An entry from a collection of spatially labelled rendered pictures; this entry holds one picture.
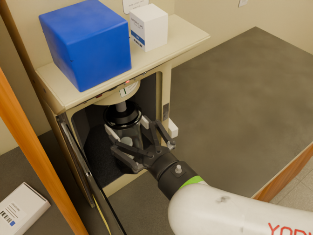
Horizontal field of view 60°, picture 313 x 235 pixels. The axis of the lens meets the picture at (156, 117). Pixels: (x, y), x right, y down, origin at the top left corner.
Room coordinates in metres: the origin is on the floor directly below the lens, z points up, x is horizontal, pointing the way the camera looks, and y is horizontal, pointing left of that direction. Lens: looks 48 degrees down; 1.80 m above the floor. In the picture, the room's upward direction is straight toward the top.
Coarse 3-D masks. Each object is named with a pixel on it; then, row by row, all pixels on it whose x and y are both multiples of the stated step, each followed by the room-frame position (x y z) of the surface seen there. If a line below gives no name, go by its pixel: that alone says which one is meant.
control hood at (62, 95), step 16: (176, 16) 0.56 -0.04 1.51; (176, 32) 0.49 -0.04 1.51; (192, 32) 0.49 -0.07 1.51; (160, 48) 0.44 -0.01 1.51; (176, 48) 0.44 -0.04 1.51; (192, 48) 0.47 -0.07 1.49; (48, 64) 0.39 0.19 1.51; (144, 64) 0.39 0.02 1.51; (160, 64) 0.44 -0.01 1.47; (48, 80) 0.34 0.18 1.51; (64, 80) 0.34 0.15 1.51; (112, 80) 0.34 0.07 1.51; (48, 96) 0.35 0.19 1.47; (64, 96) 0.31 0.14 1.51; (80, 96) 0.31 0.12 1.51
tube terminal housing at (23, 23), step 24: (0, 0) 0.41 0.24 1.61; (24, 0) 0.39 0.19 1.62; (48, 0) 0.41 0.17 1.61; (72, 0) 0.43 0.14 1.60; (120, 0) 0.49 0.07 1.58; (168, 0) 0.56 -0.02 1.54; (24, 24) 0.38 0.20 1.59; (24, 48) 0.38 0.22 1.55; (48, 48) 0.40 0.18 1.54; (168, 72) 0.57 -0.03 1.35; (168, 96) 0.57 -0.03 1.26; (48, 120) 0.45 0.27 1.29; (168, 120) 0.57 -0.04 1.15; (72, 168) 0.41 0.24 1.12
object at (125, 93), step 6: (132, 84) 0.53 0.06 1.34; (138, 84) 0.55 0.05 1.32; (120, 90) 0.50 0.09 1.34; (126, 90) 0.51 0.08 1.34; (132, 90) 0.52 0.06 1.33; (108, 96) 0.49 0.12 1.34; (114, 96) 0.49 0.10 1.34; (120, 96) 0.49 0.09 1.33; (126, 96) 0.50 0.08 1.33; (96, 102) 0.48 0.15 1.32; (102, 102) 0.48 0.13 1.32; (108, 102) 0.48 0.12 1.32; (114, 102) 0.48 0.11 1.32; (120, 102) 0.49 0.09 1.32
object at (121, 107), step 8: (112, 104) 0.53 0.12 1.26; (120, 104) 0.50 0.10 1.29; (128, 104) 0.53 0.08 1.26; (112, 112) 0.50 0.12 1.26; (120, 112) 0.50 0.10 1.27; (128, 112) 0.50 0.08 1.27; (136, 112) 0.51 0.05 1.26; (112, 120) 0.48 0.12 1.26; (120, 120) 0.47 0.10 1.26; (128, 120) 0.48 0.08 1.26
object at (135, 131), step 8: (136, 104) 0.55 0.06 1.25; (104, 112) 0.52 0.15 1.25; (104, 120) 0.49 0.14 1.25; (136, 120) 0.48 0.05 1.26; (112, 128) 0.47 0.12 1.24; (128, 128) 0.46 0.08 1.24; (136, 128) 0.49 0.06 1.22; (120, 136) 0.47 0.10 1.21; (128, 136) 0.47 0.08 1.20; (136, 136) 0.48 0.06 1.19; (128, 144) 0.46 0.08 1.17; (136, 144) 0.47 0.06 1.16; (120, 160) 0.46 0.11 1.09; (136, 160) 0.46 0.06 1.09
